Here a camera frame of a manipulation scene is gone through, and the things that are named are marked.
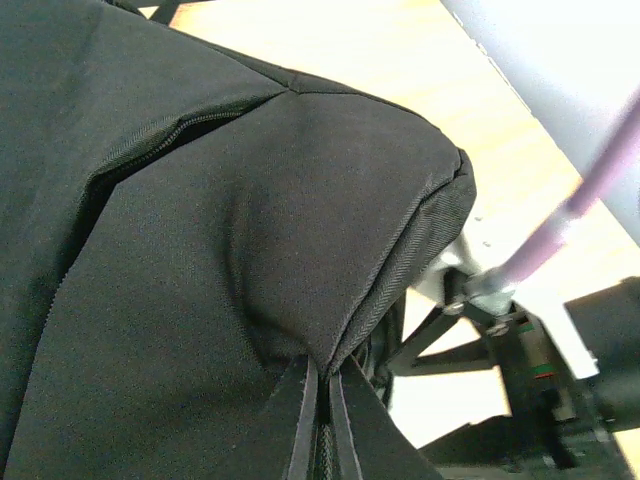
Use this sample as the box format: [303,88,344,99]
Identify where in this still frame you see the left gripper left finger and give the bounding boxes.
[239,357,319,480]

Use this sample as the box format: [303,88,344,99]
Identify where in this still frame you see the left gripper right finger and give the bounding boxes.
[329,364,440,480]

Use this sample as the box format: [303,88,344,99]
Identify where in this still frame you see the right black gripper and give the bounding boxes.
[377,303,630,473]

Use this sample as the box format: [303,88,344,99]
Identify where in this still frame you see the black student backpack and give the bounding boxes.
[1,1,476,479]

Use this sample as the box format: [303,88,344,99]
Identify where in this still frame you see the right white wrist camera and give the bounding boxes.
[411,233,515,317]

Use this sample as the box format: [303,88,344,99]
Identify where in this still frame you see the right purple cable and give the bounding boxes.
[499,84,640,286]

